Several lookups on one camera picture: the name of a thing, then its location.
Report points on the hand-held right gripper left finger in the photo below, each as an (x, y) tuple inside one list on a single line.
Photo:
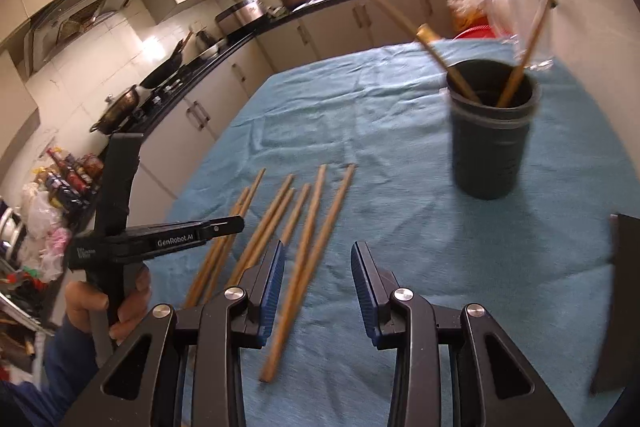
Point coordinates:
[(272, 289)]

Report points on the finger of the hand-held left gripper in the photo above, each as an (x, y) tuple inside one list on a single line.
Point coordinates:
[(225, 227)]

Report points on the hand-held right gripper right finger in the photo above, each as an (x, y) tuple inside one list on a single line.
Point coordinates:
[(362, 294)]

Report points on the bunch of wooden chopsticks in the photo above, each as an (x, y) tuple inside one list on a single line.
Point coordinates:
[(312, 227)]

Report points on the dark grey cup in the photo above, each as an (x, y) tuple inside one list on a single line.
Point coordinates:
[(487, 147)]

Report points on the person's left forearm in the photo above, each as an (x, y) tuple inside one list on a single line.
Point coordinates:
[(55, 377)]

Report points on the person's left hand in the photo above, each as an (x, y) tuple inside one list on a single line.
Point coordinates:
[(82, 307)]

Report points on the cluster of sauce bottles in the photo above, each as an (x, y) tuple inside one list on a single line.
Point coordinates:
[(70, 177)]

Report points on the white plastic bags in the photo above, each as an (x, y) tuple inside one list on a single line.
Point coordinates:
[(42, 217)]

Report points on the metal pot with lid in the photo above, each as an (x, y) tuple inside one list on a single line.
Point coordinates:
[(117, 107)]

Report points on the beige lower kitchen cabinets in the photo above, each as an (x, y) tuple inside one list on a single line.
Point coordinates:
[(200, 127)]

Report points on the gas stove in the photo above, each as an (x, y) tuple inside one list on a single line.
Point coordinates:
[(160, 99)]

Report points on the black wok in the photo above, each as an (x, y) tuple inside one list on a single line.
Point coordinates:
[(162, 69)]

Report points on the blue table cloth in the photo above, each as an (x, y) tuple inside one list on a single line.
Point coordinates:
[(390, 127)]

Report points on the black kitchen countertop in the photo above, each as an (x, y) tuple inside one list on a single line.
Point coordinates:
[(240, 42)]

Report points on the range hood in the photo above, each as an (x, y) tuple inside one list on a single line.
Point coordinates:
[(85, 7)]

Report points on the silver rice cooker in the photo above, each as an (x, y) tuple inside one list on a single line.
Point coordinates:
[(247, 13)]

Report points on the black flat panel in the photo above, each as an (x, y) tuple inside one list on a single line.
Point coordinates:
[(617, 307)]

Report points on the long dark wooden chopstick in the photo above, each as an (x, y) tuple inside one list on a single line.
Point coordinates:
[(395, 14), (530, 42)]

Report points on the red basin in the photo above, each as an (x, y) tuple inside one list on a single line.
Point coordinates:
[(475, 33)]

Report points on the clear bag with orange contents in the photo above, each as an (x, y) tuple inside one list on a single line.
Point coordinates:
[(470, 4)]

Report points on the clear glass mug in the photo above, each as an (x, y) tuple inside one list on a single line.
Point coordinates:
[(510, 12)]

